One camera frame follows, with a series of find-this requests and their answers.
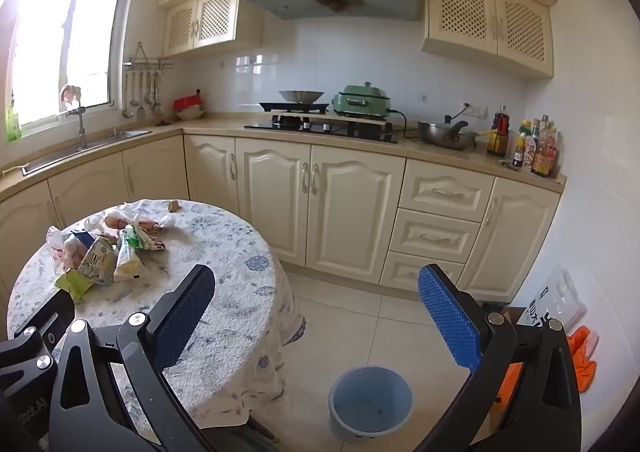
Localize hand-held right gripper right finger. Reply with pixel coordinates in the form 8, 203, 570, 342
415, 263, 583, 452

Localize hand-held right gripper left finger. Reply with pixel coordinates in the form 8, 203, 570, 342
47, 263, 221, 452

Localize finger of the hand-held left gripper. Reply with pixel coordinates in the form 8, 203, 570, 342
0, 289, 76, 395

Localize green wrapper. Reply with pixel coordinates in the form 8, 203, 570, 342
54, 268, 96, 304

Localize white plastic bag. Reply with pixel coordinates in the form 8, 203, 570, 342
45, 224, 88, 273

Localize green wrappers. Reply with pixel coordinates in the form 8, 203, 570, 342
77, 234, 118, 287

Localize striped snack packet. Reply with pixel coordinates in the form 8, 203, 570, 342
131, 224, 167, 253

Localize blue plastic waste bin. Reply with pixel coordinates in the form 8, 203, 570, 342
328, 365, 415, 445

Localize round table floral cloth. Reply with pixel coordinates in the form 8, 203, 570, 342
6, 198, 307, 428

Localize cream cabinet drawer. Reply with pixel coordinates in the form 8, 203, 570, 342
379, 251, 468, 293
389, 208, 483, 265
399, 159, 496, 223

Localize cream cabinet door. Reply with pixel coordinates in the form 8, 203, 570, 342
0, 179, 63, 278
457, 177, 562, 303
122, 136, 190, 203
306, 146, 407, 283
235, 139, 312, 267
184, 134, 240, 215
47, 152, 132, 228

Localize cream base kitchen cabinets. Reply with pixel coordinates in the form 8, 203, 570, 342
0, 122, 568, 313

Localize white printed rice bag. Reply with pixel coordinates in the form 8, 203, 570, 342
525, 266, 587, 333

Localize orange plastic bag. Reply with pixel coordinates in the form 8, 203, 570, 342
492, 326, 598, 415

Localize steel pan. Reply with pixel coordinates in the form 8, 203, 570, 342
417, 119, 493, 151

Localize yellow-capped sauce bottle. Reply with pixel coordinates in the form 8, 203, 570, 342
512, 119, 532, 169

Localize large cooking oil bottle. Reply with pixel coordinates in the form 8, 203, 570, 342
487, 104, 511, 157

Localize steel faucet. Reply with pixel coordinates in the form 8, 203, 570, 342
65, 99, 91, 150

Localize steel sink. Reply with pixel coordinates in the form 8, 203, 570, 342
22, 128, 153, 175

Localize green packet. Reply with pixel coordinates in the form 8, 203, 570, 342
4, 104, 23, 143

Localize wooden board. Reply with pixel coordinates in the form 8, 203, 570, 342
262, 108, 393, 133

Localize small brown white cloth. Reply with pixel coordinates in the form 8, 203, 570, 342
59, 84, 83, 110

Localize black glass gas stove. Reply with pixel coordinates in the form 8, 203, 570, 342
244, 114, 401, 144

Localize green electric cooker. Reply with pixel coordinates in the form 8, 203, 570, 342
332, 80, 396, 118

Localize black portable burner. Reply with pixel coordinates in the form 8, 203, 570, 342
259, 101, 331, 114

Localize steel wok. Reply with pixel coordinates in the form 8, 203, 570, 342
278, 89, 326, 104

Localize window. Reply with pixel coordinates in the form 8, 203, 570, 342
0, 0, 133, 140

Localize black power cable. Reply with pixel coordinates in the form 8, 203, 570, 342
390, 107, 426, 140

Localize steel utensil rail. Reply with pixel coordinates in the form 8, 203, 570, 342
122, 42, 176, 73

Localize cream lattice-door wall cabinet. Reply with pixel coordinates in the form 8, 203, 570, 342
421, 0, 556, 79
162, 0, 243, 58

